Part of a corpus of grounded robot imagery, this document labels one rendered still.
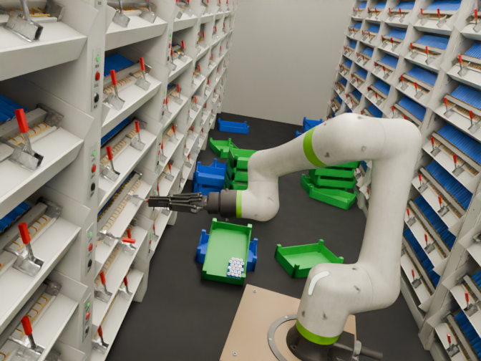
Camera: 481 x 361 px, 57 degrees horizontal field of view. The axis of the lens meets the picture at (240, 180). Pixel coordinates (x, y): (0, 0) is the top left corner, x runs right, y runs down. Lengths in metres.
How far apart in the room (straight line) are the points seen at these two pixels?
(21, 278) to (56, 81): 0.36
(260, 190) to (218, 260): 0.83
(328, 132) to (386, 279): 0.43
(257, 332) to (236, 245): 0.98
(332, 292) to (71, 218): 0.64
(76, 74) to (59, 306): 0.50
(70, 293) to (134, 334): 0.76
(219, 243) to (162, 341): 0.64
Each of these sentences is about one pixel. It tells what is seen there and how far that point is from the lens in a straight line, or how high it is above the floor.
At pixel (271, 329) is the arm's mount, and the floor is 0.38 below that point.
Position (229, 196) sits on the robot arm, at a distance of 1.43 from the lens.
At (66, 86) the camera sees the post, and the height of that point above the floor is 1.03.
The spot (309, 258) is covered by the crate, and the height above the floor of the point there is 0.00.
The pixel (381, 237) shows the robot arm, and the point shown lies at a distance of 1.25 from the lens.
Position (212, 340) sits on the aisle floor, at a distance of 1.83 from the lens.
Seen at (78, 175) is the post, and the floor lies 0.85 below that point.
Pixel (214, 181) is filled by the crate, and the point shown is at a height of 0.11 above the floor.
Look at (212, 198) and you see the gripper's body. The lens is 1.44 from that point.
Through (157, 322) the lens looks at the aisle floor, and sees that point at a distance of 1.88.
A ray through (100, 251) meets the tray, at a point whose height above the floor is 0.55.
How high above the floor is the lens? 1.23
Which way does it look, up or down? 22 degrees down
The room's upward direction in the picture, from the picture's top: 10 degrees clockwise
